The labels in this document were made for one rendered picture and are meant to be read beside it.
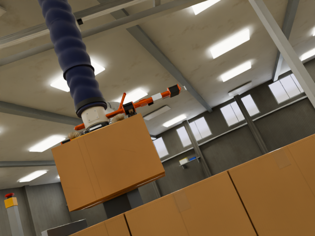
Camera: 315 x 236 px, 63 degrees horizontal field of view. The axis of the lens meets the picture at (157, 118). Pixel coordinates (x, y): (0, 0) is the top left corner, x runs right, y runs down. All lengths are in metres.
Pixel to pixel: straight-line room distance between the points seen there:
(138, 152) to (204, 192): 0.72
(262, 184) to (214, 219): 0.21
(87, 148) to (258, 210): 1.05
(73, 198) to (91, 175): 0.16
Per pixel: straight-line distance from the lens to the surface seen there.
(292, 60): 4.27
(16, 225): 2.52
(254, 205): 1.01
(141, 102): 1.84
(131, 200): 2.33
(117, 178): 1.59
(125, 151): 1.60
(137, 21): 4.28
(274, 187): 1.04
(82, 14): 3.90
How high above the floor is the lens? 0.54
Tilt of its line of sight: 16 degrees up
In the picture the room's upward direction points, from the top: 23 degrees counter-clockwise
